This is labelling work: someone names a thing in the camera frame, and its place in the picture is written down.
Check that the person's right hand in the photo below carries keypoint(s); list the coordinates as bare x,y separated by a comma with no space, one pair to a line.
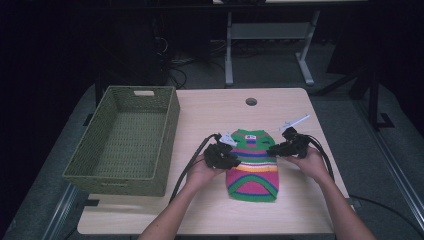
310,165

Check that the grey metal desk frame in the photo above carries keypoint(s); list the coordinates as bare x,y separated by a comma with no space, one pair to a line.
270,31

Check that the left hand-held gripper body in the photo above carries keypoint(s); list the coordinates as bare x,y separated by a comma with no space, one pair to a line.
216,156

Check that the aluminium floor rail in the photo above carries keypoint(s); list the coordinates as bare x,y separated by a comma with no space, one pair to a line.
60,213
390,156

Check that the green woven basket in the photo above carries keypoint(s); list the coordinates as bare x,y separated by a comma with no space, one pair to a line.
133,133

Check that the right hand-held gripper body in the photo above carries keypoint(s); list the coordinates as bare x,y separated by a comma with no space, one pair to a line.
295,143

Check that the person's left hand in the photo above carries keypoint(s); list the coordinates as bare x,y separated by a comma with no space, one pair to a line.
203,175

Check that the striped knit pet sweater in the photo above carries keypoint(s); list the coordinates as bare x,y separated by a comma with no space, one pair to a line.
253,173

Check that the black metal stand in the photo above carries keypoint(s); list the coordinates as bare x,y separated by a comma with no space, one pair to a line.
375,100

